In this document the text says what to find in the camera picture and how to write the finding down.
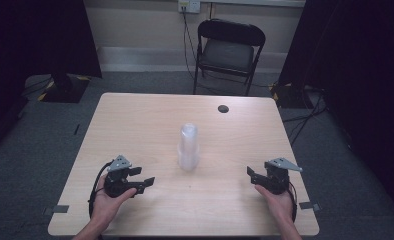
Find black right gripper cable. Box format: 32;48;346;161
286;180;298;223

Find black floor cables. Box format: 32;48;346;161
281;87;329;146

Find black curtain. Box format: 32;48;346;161
277;0;394;221
0;0;103;158

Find person's left hand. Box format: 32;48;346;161
90;174;138;228

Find person's right hand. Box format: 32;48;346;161
254;184;295;225

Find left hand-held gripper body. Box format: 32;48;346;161
103;154;145;199

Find black folding chair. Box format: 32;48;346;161
192;18;267;97

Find black stand base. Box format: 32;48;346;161
270;81;308;110
37;73;92;104

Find stack of clear plastic cups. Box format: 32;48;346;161
177;122;200;172

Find white wall socket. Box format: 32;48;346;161
177;0;202;15

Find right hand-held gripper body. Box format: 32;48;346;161
255;157;304;196

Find grey tape strip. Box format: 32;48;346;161
42;204;70;216
298;201;321;213

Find black socket cable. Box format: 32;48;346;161
182;7;200;83

